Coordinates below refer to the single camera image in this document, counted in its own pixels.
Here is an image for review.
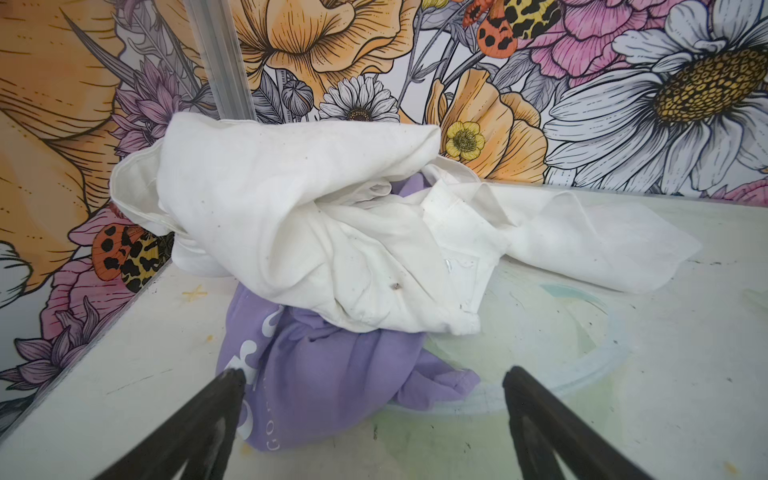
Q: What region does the purple printed cloth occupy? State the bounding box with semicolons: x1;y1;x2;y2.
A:
215;172;481;452

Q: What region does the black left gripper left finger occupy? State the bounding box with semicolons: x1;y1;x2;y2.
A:
97;369;246;479

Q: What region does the white cloth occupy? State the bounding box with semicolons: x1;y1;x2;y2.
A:
110;113;700;335

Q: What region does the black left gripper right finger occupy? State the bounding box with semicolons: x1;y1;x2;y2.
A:
503;366;651;480

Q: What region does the aluminium corner post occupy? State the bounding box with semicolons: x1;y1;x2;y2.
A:
185;0;256;120

